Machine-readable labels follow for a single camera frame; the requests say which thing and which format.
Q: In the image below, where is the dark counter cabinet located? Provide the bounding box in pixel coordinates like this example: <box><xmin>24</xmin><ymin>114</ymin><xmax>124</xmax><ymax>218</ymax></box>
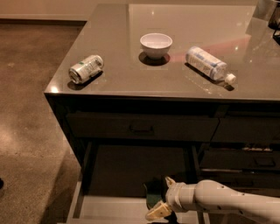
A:
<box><xmin>45</xmin><ymin>0</ymin><xmax>280</xmax><ymax>224</ymax></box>

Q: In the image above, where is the right top drawer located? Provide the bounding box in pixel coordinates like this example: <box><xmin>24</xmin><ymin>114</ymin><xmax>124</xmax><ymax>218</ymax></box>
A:
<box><xmin>212</xmin><ymin>115</ymin><xmax>280</xmax><ymax>144</ymax></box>

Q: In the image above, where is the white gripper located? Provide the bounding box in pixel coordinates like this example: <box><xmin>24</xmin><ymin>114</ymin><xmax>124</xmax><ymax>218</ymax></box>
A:
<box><xmin>145</xmin><ymin>177</ymin><xmax>197</xmax><ymax>221</ymax></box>

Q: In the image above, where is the closed top drawer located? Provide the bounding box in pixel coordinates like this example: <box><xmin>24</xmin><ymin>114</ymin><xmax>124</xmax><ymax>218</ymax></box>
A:
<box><xmin>66</xmin><ymin>112</ymin><xmax>219</xmax><ymax>142</ymax></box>

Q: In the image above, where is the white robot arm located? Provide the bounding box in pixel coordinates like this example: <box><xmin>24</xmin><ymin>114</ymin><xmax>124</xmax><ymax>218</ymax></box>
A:
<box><xmin>145</xmin><ymin>177</ymin><xmax>280</xmax><ymax>224</ymax></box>

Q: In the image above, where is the open middle drawer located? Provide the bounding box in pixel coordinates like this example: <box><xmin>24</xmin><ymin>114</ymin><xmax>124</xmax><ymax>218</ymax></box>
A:
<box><xmin>66</xmin><ymin>143</ymin><xmax>210</xmax><ymax>224</ymax></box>

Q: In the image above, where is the white ceramic bowl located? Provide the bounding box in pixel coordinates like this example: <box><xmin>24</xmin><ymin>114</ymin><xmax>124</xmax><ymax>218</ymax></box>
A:
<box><xmin>140</xmin><ymin>33</ymin><xmax>172</xmax><ymax>60</ymax></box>

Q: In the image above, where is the green yellow sponge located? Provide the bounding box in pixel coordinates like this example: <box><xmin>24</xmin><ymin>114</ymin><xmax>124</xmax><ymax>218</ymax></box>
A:
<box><xmin>143</xmin><ymin>180</ymin><xmax>164</xmax><ymax>209</ymax></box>

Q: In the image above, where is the right middle drawer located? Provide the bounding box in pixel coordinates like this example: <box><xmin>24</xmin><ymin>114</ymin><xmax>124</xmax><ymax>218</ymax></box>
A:
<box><xmin>199</xmin><ymin>149</ymin><xmax>280</xmax><ymax>171</ymax></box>

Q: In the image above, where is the dark object on counter corner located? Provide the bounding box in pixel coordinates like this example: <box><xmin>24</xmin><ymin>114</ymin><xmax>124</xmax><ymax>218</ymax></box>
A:
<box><xmin>268</xmin><ymin>2</ymin><xmax>280</xmax><ymax>45</ymax></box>

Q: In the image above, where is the silver green soda can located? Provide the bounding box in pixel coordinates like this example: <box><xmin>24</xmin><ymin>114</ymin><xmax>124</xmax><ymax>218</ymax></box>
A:
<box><xmin>68</xmin><ymin>55</ymin><xmax>104</xmax><ymax>84</ymax></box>

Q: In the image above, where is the clear plastic water bottle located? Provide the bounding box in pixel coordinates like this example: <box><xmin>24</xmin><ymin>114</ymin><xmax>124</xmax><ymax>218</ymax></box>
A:
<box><xmin>185</xmin><ymin>46</ymin><xmax>236</xmax><ymax>85</ymax></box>

